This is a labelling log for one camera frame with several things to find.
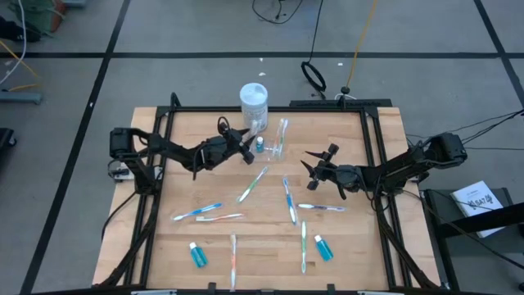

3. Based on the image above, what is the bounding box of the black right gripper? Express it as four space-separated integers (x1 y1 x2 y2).
300 143 365 193

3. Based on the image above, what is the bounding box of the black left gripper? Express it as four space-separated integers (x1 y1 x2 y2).
199 117 258 170

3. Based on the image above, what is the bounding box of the blue toothbrush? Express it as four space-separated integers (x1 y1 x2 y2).
170 202 225 223
282 175 299 226

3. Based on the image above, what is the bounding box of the white wipes canister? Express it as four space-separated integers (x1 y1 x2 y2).
239 82 269 133

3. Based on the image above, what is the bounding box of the white power box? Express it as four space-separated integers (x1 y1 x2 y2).
107 161 135 182

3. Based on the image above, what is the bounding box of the white printed booklet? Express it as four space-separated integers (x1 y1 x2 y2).
449 179 505 239

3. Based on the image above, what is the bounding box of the black side cart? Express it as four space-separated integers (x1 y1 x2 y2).
421 186 524 295

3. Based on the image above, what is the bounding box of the grey blue floor base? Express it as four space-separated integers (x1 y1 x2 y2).
0 90 44 106

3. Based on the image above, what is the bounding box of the green orange bag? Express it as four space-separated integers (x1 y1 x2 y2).
8 0 67 39

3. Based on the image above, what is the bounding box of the person's foot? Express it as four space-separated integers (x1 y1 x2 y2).
0 15 42 43

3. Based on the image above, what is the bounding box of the black metal rig frame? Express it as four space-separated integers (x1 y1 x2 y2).
97 92 451 295

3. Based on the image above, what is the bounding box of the black hanging cable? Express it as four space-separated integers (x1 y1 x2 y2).
300 0 328 93

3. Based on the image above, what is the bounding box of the yellow hanging cable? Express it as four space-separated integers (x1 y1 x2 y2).
346 0 378 89

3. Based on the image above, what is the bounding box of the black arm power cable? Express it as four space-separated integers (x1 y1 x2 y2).
101 190 138 243

